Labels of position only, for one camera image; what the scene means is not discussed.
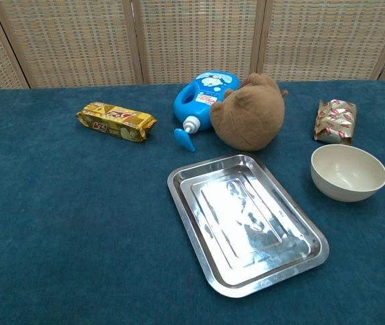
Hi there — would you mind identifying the cream ceramic bowl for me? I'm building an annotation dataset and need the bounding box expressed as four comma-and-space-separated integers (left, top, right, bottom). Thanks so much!
310, 144, 385, 203

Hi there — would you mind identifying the rectangular stainless steel tray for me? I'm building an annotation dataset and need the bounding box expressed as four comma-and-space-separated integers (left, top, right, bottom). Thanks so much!
166, 152, 330, 299

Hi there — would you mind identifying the blue pump soap bottle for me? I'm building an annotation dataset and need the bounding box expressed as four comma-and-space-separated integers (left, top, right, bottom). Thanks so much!
173, 70, 241, 153

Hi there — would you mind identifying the brown plush toy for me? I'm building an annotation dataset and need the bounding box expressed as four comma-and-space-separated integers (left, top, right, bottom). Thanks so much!
209, 72, 289, 152

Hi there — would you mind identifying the gold biscuit packet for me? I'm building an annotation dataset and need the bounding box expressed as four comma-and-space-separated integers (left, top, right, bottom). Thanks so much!
76, 101, 158, 144

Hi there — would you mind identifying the blue velvet tablecloth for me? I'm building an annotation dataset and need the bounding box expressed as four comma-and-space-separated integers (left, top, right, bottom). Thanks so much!
0, 79, 385, 325

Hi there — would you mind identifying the gold foil snack pack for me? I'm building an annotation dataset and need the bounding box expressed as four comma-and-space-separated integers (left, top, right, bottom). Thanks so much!
312, 99, 358, 150

